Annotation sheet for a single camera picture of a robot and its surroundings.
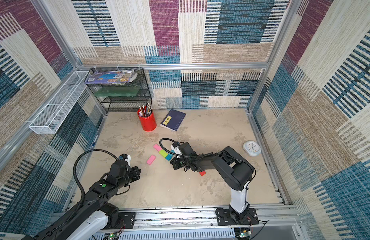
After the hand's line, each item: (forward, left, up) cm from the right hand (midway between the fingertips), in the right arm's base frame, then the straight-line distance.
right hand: (173, 162), depth 93 cm
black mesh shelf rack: (+47, +47, +8) cm, 67 cm away
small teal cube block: (+3, +3, +2) cm, 5 cm away
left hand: (-7, +16, +7) cm, 19 cm away
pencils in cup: (+31, +19, +14) cm, 39 cm away
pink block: (+2, +14, +1) cm, 14 cm away
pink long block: (+11, +11, +1) cm, 15 cm away
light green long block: (+6, +7, +1) cm, 9 cm away
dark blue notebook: (+35, +2, +1) cm, 35 cm away
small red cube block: (-7, -17, 0) cm, 19 cm away
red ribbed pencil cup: (+25, +17, +14) cm, 33 cm away
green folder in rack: (+37, +33, +26) cm, 56 cm away
